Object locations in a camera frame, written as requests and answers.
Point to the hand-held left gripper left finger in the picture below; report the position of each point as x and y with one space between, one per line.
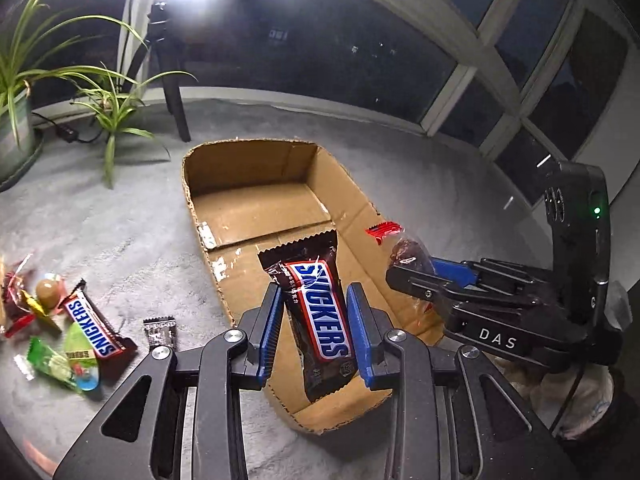
270 332

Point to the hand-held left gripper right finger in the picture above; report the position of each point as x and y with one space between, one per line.
357 332

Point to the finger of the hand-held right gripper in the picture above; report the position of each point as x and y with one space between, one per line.
452 271
415 285

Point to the clear red-edged snack packet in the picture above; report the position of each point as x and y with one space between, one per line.
11 300
405 250

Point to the brown chocolate bar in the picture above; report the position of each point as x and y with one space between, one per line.
317 310
92 327

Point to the cardboard box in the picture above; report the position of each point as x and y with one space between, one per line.
260 210

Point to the small black snack packet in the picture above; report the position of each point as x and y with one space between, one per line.
160 332

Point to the white cloth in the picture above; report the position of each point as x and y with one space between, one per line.
590 400

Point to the green snack packet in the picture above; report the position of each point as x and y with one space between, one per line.
50 362

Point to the brown ball candy packet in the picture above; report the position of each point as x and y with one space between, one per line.
47 291

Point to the yellow snack packet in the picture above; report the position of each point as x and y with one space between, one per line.
30 304

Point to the black tripod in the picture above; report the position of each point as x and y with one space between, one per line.
172 90

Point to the small spider plantlet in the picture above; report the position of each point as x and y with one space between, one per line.
112 110

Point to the black power adapter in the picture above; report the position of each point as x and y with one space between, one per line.
68 133

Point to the green pot saucer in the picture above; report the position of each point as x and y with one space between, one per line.
27 167

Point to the pale green plant pot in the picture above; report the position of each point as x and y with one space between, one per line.
17 125

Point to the large spider plant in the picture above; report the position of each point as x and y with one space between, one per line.
30 72

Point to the white window frame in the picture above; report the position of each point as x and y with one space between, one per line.
465 80

